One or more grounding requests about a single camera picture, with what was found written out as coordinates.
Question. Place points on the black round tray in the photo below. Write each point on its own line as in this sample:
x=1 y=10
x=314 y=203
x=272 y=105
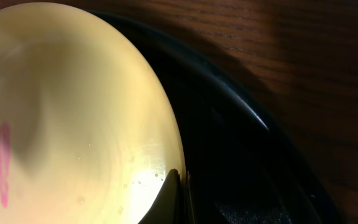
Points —
x=243 y=168

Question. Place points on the yellow plate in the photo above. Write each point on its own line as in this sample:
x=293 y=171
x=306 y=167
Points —
x=87 y=133

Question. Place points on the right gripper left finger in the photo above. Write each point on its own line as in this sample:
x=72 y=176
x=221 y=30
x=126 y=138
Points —
x=167 y=207

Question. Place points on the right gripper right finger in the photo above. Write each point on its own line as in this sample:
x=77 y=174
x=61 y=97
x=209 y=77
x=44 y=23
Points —
x=189 y=203

